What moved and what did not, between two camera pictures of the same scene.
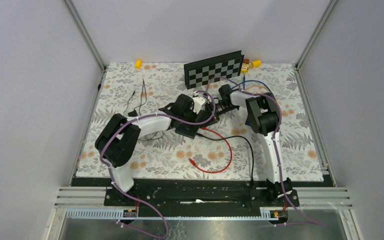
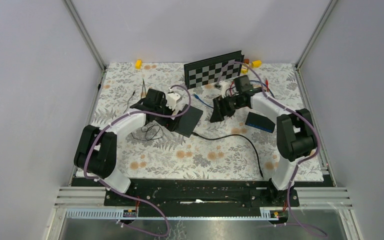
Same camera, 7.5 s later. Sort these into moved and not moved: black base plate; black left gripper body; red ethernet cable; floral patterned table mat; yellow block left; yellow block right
Moved: black left gripper body; red ethernet cable
Not moved: yellow block right; yellow block left; floral patterned table mat; black base plate
